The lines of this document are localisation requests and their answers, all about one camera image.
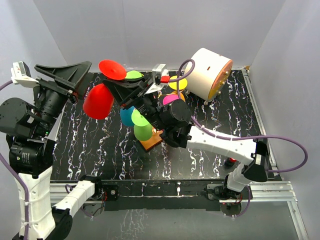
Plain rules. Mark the white cylindrical container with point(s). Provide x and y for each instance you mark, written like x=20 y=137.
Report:
x=209 y=75

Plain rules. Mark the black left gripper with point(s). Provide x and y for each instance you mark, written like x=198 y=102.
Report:
x=68 y=78

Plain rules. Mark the green plastic wine glass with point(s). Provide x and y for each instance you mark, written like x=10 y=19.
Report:
x=143 y=130
x=133 y=74

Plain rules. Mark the red push button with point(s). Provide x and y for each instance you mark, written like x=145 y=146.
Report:
x=230 y=162

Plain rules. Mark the red plastic wine glass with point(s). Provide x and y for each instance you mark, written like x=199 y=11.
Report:
x=99 y=101

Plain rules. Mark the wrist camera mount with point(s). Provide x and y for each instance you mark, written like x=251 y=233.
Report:
x=158 y=71
x=20 y=75

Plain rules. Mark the blue plastic wine glass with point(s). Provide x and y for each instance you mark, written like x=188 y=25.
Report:
x=126 y=116

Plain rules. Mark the magenta plastic wine glass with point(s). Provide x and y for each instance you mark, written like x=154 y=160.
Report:
x=169 y=99

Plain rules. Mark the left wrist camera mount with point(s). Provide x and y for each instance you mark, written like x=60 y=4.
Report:
x=20 y=75

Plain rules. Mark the orange plastic wine glass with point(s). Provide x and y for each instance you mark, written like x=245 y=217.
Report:
x=179 y=85

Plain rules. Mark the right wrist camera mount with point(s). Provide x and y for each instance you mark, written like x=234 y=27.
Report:
x=158 y=71

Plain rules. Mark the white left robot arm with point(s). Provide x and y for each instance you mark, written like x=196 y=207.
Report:
x=27 y=127

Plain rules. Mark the gold wire wine glass rack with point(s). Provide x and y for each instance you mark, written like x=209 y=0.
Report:
x=153 y=141

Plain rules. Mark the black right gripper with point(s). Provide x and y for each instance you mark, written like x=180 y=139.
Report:
x=125 y=91

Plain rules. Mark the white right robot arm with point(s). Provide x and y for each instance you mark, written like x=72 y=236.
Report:
x=180 y=130

